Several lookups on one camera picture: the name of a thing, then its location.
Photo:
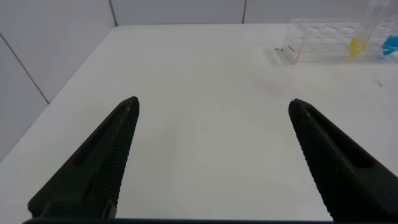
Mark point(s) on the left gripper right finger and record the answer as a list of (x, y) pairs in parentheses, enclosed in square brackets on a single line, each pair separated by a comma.
[(348, 180)]

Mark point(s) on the test tube with yellow pigment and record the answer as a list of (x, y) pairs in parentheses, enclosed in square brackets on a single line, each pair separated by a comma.
[(357, 45)]

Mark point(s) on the test tube with blue pigment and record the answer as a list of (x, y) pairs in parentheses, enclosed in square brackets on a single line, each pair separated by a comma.
[(391, 45)]

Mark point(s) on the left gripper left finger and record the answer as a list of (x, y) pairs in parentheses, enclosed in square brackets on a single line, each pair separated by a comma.
[(93, 174)]

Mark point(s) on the clear plastic test tube rack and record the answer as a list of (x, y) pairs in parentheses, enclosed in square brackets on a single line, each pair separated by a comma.
[(323, 40)]

